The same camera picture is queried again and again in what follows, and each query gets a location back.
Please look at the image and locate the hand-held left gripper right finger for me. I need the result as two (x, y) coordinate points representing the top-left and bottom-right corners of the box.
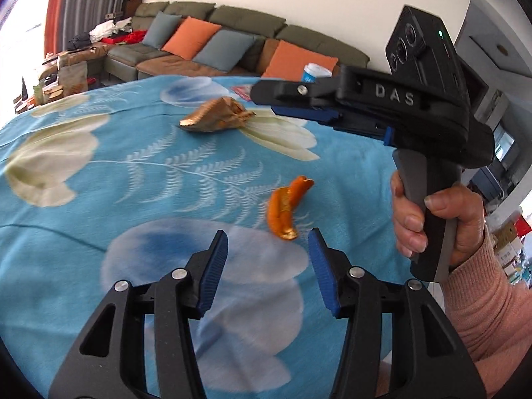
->
(308, 228), (488, 399)

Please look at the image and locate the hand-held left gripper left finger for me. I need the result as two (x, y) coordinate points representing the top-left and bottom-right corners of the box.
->
(49, 229), (229, 399)

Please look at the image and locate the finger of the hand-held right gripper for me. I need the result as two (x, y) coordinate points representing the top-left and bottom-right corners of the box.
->
(271, 106), (393, 140)
(250, 64), (345, 109)

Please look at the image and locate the orange peel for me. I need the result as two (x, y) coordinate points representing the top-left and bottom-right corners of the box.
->
(268, 177), (315, 242)

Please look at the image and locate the gold wrapper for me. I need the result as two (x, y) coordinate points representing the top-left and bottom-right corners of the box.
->
(179, 96), (256, 133)

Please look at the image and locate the person's right forearm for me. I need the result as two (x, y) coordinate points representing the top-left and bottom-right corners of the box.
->
(441, 233), (532, 397)

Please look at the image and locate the person's right hand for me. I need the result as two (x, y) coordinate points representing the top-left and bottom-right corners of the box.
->
(391, 172), (487, 269)

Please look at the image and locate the blue and white paper cup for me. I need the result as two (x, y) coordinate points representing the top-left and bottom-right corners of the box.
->
(300, 62), (333, 84)

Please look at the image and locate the orange cushion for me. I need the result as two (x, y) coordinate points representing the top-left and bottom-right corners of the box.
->
(262, 39), (339, 81)
(161, 16), (223, 61)

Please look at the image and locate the large blue-grey cushion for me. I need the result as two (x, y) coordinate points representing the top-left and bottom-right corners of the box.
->
(192, 29), (260, 73)

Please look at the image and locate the olive green sofa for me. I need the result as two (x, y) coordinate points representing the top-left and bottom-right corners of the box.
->
(104, 1), (370, 83)

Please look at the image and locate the blue floral printed blanket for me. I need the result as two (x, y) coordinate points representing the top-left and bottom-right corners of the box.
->
(0, 75), (420, 399)

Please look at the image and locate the small blue-grey cushion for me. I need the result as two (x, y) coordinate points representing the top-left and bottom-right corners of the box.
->
(143, 12), (184, 50)

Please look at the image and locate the cardboard box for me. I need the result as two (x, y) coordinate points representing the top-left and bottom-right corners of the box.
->
(492, 220), (522, 267)

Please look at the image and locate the red cloth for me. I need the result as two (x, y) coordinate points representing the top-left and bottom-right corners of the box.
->
(100, 29), (148, 46)

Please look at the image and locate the pile of white clothes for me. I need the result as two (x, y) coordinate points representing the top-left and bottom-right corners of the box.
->
(89, 17), (133, 42)

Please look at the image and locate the orange curtain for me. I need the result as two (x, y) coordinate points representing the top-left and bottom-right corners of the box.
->
(45, 0), (73, 55)

